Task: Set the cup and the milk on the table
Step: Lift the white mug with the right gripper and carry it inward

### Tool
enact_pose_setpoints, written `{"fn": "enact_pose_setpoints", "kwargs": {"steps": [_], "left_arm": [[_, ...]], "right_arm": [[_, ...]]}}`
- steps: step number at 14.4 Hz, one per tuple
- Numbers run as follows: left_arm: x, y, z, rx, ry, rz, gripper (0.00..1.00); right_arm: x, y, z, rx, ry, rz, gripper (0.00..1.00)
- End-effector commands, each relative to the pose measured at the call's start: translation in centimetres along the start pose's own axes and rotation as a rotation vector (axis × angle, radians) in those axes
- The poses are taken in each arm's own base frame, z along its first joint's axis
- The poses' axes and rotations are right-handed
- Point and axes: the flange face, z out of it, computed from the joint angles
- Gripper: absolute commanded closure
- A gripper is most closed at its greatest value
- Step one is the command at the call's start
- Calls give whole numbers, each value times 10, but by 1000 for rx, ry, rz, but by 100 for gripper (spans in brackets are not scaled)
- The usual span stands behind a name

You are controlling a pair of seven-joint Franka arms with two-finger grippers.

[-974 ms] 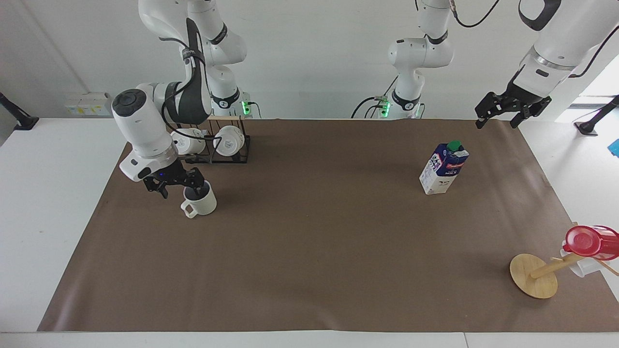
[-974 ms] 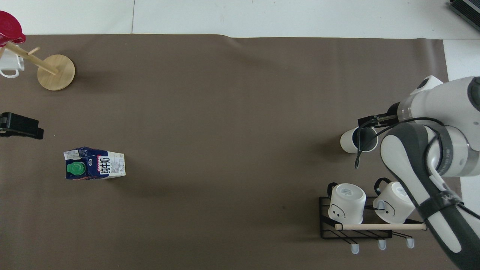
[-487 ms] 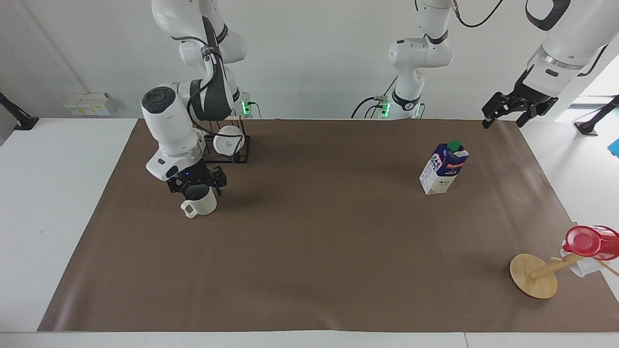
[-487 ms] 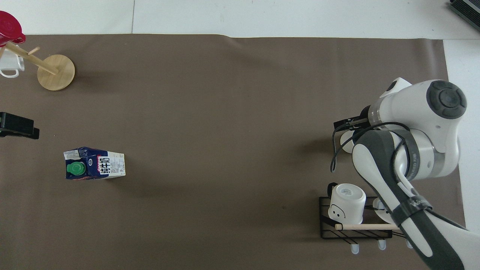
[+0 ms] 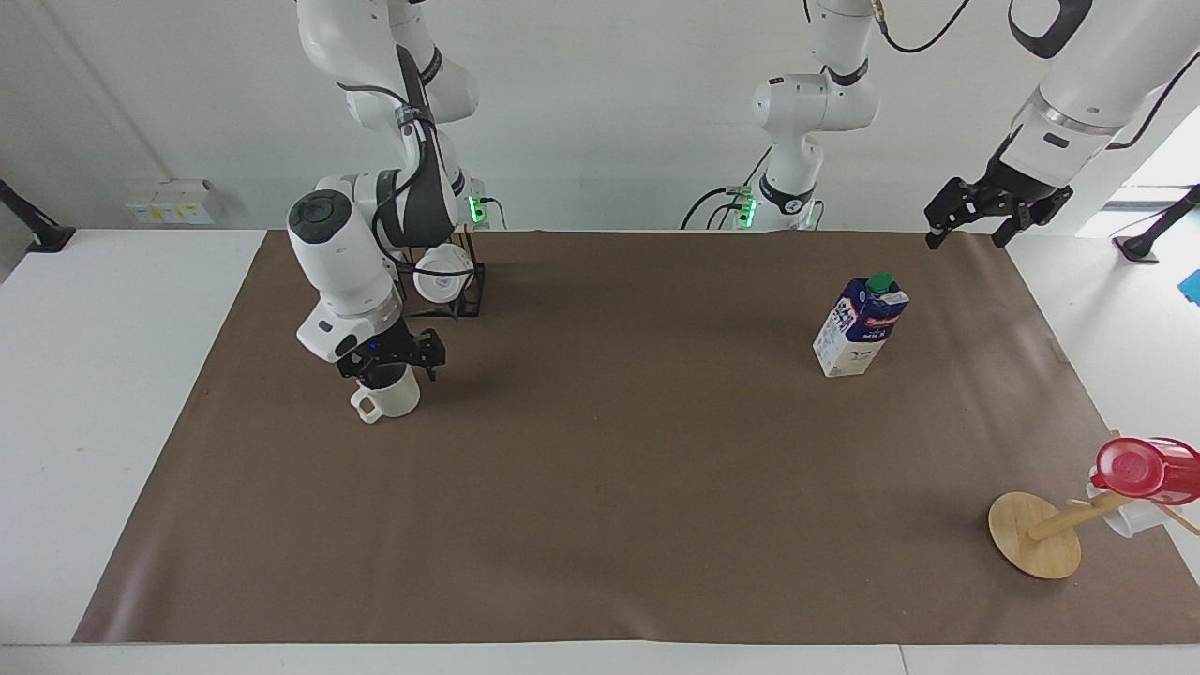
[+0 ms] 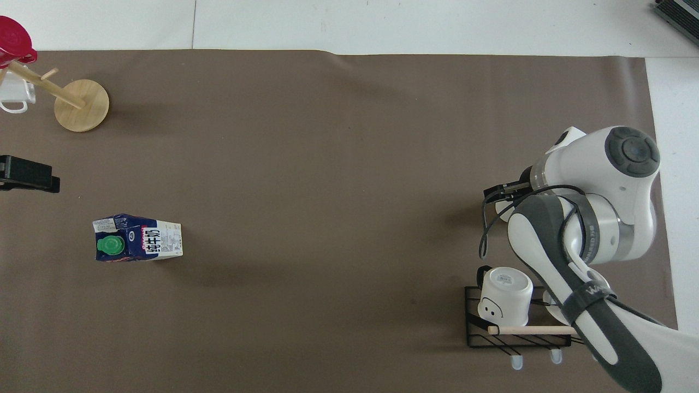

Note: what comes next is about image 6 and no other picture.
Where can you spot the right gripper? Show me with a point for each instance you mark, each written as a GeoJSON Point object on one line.
{"type": "Point", "coordinates": [499, 192]}

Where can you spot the white mug with smiley face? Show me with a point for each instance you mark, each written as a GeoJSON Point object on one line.
{"type": "Point", "coordinates": [505, 297]}

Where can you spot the blue white milk carton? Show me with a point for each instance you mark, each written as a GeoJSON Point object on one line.
{"type": "Point", "coordinates": [161, 240]}

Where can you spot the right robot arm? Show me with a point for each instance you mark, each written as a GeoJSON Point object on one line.
{"type": "Point", "coordinates": [595, 164]}

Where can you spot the red cup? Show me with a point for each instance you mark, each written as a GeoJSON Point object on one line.
{"type": "Point", "coordinates": [13, 38]}

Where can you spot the white glass mug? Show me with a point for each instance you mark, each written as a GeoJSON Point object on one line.
{"type": "Point", "coordinates": [19, 93]}

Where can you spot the wooden mug stand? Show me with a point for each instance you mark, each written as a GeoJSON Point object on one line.
{"type": "Point", "coordinates": [82, 106]}

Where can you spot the dark grey device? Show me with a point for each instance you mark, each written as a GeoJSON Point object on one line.
{"type": "Point", "coordinates": [680, 12]}

